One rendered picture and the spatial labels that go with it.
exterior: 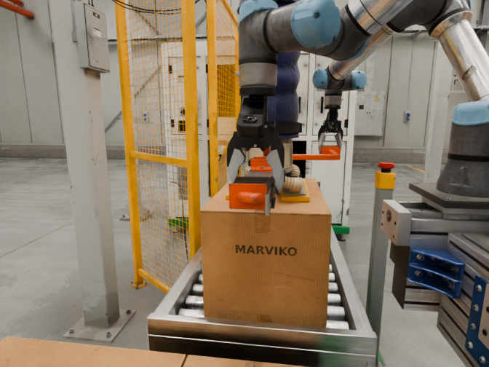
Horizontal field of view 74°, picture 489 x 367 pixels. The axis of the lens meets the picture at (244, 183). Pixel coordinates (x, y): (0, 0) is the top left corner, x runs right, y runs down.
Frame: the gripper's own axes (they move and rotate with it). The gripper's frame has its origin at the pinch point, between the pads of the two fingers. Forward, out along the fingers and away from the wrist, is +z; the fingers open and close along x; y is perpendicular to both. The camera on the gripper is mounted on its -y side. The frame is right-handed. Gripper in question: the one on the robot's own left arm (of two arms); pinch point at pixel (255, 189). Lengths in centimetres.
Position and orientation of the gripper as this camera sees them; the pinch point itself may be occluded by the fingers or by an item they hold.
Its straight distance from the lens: 65.7
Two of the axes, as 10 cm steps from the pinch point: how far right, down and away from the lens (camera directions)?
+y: 1.3, -1.9, 9.7
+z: -0.1, 9.8, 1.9
